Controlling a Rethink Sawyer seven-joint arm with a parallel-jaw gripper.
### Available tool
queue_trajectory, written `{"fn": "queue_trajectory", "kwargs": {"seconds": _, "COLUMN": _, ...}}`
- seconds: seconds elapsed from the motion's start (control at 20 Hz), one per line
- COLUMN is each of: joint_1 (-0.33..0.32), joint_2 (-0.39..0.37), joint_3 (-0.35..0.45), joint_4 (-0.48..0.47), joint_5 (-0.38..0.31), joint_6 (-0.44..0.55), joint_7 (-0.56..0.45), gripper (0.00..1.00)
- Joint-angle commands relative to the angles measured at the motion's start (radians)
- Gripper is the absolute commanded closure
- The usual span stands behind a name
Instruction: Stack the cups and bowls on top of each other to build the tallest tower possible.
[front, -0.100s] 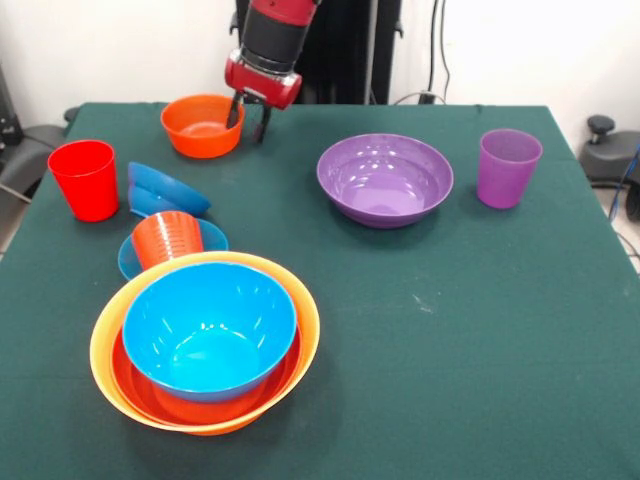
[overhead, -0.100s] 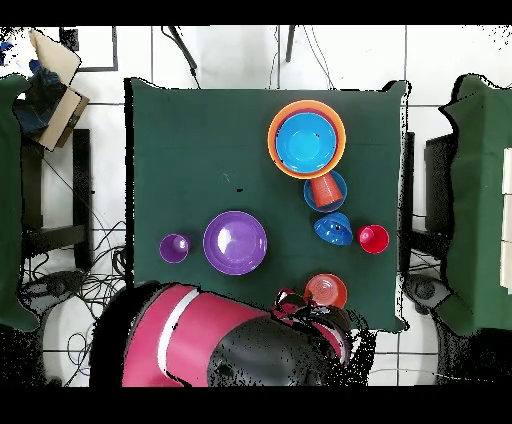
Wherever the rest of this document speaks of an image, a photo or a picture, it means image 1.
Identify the black wall cable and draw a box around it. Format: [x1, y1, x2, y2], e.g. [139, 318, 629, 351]
[438, 0, 452, 105]
[427, 0, 439, 96]

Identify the small dark blue bowl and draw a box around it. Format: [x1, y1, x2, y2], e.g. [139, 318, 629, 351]
[126, 161, 212, 219]

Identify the large yellow bowl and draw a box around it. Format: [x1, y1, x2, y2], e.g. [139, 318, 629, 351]
[89, 251, 321, 437]

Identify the red cup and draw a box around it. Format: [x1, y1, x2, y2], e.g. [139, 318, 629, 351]
[47, 139, 120, 223]

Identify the small orange bowl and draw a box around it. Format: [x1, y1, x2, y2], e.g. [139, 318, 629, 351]
[160, 94, 246, 160]

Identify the purple bowl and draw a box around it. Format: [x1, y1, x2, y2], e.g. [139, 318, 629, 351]
[316, 133, 455, 230]

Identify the small light blue bowl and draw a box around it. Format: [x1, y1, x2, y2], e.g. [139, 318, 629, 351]
[117, 217, 230, 281]

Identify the orange cup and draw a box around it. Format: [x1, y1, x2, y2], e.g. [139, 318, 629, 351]
[131, 211, 205, 271]

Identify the wide orange bowl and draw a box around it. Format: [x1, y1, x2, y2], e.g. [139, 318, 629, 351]
[109, 324, 304, 427]

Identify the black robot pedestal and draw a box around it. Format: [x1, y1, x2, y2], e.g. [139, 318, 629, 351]
[229, 0, 401, 106]

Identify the purple cup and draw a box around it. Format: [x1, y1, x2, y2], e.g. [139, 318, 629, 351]
[475, 128, 544, 210]

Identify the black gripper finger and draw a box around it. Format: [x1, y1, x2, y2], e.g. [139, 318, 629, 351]
[252, 105, 274, 145]
[225, 93, 245, 130]

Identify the black office chair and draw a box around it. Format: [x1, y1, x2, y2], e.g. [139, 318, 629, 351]
[0, 62, 69, 201]

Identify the dark green table cloth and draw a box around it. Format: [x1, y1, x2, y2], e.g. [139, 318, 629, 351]
[0, 102, 640, 480]

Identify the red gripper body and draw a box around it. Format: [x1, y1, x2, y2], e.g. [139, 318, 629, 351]
[223, 48, 304, 111]

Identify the large light blue bowl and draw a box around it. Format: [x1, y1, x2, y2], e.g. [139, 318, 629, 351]
[121, 262, 299, 404]

